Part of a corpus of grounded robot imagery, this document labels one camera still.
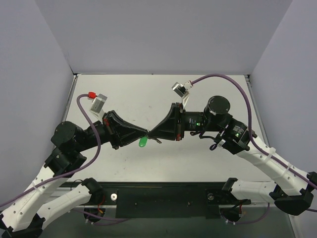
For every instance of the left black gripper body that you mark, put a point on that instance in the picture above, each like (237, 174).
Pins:
(110, 130)

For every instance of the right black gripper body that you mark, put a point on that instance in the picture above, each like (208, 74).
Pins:
(178, 121)

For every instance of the green key tag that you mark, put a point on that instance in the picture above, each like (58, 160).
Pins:
(143, 142)

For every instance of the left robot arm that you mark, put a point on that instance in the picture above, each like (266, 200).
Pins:
(30, 213)

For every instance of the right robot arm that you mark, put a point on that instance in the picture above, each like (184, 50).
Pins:
(290, 189)

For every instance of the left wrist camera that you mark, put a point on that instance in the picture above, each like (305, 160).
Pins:
(97, 106)

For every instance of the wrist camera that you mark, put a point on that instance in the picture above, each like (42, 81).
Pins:
(97, 106)
(182, 90)

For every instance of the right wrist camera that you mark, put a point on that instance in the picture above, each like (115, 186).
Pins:
(182, 90)

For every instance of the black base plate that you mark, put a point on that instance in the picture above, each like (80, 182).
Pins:
(166, 199)

